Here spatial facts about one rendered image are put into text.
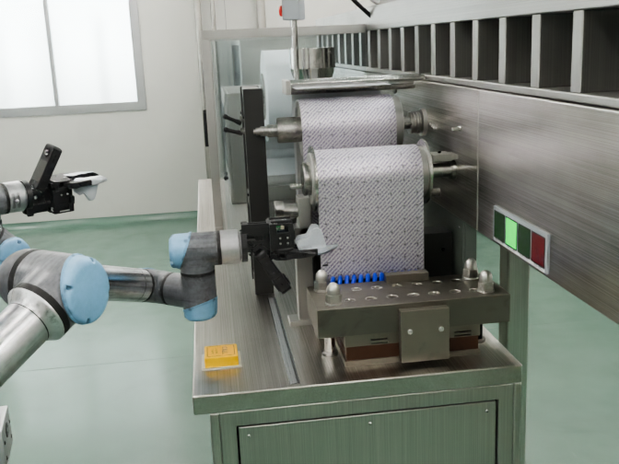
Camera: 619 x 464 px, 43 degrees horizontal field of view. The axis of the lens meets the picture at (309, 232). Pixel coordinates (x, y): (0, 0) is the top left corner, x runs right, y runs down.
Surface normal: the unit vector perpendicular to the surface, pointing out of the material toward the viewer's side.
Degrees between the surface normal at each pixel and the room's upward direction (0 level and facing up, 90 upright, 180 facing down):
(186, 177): 90
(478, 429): 90
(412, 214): 90
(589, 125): 90
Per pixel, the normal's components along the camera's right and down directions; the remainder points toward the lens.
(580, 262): -0.99, 0.07
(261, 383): -0.04, -0.97
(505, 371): 0.13, 0.23
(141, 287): 0.85, 0.16
